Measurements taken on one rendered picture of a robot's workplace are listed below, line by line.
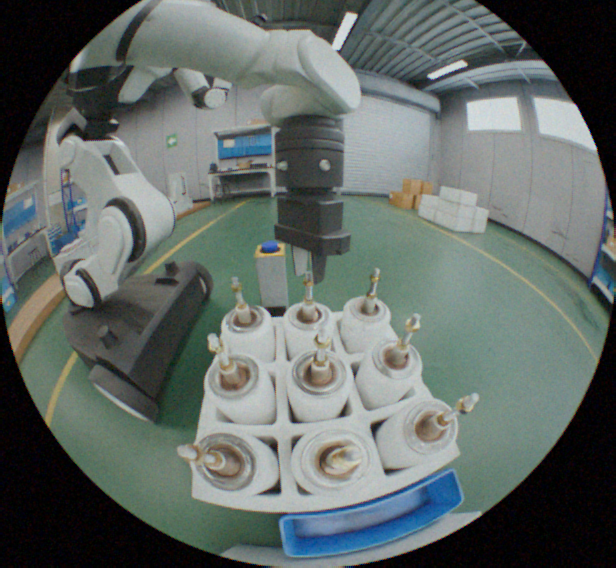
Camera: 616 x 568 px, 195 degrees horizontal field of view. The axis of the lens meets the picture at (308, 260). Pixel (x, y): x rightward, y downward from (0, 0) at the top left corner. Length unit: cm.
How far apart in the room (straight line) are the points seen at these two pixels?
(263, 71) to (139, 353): 54
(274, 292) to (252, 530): 60
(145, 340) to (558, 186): 557
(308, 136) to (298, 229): 11
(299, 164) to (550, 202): 511
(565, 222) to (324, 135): 500
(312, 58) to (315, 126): 7
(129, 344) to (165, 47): 51
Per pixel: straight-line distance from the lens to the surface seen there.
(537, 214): 521
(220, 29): 18
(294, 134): 21
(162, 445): 60
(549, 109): 572
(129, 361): 51
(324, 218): 21
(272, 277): 44
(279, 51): 19
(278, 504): 31
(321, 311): 34
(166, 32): 18
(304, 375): 26
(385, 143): 585
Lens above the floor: 48
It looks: 26 degrees down
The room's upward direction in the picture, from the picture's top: straight up
